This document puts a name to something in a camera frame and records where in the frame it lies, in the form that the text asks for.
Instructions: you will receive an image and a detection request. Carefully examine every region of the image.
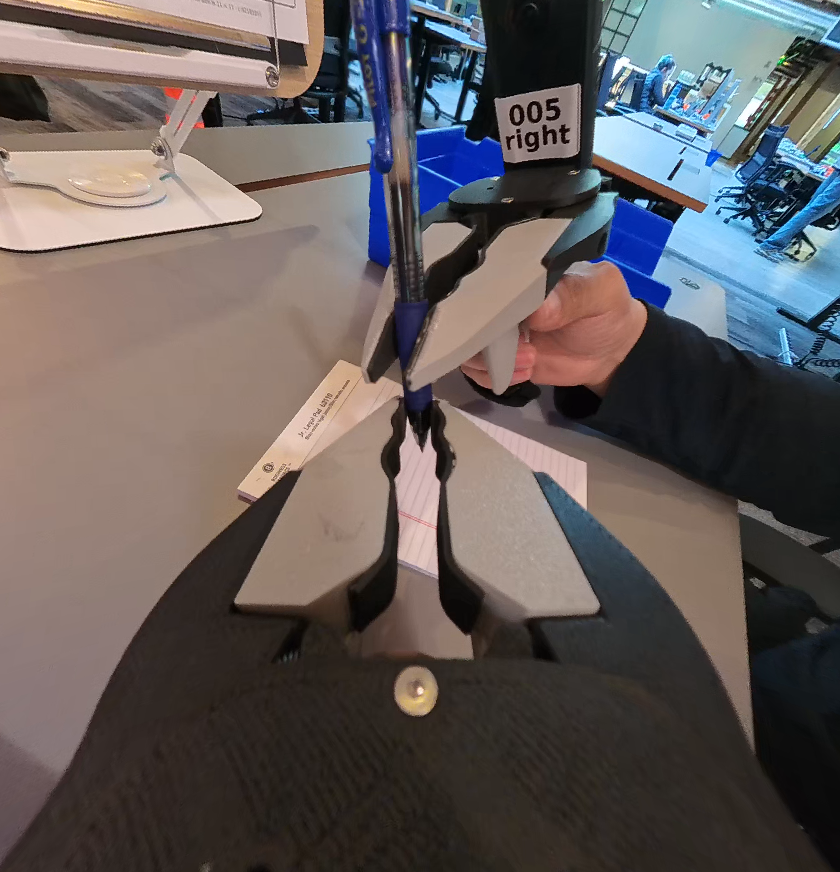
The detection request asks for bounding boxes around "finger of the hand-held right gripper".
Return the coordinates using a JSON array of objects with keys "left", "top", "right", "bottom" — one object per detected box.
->
[
  {"left": 360, "top": 203, "right": 477, "bottom": 384},
  {"left": 403, "top": 217, "right": 565, "bottom": 388}
]

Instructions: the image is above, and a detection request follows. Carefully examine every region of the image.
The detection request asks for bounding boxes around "person's right forearm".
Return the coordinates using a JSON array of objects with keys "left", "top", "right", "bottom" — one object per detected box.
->
[{"left": 555, "top": 303, "right": 840, "bottom": 542}]

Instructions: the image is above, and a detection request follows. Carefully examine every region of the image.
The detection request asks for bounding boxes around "grey office chair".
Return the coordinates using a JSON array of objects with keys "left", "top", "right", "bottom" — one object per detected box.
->
[{"left": 739, "top": 512, "right": 840, "bottom": 617}]

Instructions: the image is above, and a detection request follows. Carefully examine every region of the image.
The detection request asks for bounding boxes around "printed paper sheet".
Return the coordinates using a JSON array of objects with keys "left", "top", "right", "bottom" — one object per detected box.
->
[{"left": 116, "top": 0, "right": 309, "bottom": 47}]

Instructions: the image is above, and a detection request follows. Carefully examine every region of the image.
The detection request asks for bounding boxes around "person's right hand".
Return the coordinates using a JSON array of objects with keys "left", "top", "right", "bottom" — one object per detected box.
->
[{"left": 461, "top": 262, "right": 650, "bottom": 399}]

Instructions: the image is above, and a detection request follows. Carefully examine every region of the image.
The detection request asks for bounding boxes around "black coiled cable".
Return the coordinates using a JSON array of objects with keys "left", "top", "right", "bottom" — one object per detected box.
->
[{"left": 798, "top": 300, "right": 840, "bottom": 370}]

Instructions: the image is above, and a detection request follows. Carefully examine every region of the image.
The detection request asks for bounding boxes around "white document stand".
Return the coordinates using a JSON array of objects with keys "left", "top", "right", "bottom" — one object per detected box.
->
[{"left": 0, "top": 17, "right": 288, "bottom": 252}]

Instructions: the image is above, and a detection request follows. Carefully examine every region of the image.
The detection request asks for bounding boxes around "white lined legal pad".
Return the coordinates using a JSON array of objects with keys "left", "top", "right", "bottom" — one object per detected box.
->
[{"left": 238, "top": 359, "right": 589, "bottom": 580}]

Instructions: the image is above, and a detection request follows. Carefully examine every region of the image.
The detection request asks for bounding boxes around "small grey table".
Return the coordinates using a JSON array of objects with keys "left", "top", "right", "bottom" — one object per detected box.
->
[{"left": 655, "top": 276, "right": 729, "bottom": 339}]

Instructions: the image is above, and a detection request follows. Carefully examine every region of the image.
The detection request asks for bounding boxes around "blue ballpoint pen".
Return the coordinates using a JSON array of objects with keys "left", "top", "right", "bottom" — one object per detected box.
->
[{"left": 350, "top": 0, "right": 436, "bottom": 452}]

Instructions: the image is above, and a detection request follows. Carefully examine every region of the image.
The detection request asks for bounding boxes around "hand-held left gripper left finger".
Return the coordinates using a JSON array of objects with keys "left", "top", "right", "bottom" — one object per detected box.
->
[{"left": 234, "top": 397, "right": 400, "bottom": 633}]

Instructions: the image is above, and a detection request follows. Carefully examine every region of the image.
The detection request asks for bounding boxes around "blue plastic bin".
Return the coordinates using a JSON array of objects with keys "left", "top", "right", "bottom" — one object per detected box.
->
[{"left": 367, "top": 126, "right": 673, "bottom": 309}]

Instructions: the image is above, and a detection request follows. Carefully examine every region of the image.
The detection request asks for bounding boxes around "orange plastic object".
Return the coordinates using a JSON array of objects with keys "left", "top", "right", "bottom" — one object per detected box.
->
[{"left": 164, "top": 87, "right": 207, "bottom": 130}]

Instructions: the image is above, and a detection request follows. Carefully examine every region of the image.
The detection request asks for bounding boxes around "person's leg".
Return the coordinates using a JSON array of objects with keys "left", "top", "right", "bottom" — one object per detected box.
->
[{"left": 750, "top": 586, "right": 840, "bottom": 872}]

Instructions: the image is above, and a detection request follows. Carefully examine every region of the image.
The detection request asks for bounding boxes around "grey desk with brown edge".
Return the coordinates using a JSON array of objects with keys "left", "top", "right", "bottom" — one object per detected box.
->
[{"left": 181, "top": 121, "right": 376, "bottom": 193}]

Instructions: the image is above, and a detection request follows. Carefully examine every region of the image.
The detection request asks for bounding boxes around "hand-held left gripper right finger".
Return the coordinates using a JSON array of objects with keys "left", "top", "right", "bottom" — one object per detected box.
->
[{"left": 433, "top": 398, "right": 602, "bottom": 636}]

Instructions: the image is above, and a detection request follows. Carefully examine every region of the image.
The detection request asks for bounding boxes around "wooden clipboard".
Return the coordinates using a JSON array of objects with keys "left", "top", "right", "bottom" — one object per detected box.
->
[{"left": 0, "top": 0, "right": 325, "bottom": 99}]

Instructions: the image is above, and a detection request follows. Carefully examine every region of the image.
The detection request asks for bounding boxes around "wood-edged background table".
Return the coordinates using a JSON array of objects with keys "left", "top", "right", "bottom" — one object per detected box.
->
[{"left": 592, "top": 112, "right": 714, "bottom": 213}]

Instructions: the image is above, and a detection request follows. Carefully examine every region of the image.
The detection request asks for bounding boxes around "black office chair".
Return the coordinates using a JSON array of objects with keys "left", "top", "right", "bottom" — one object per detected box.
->
[{"left": 718, "top": 124, "right": 805, "bottom": 238}]

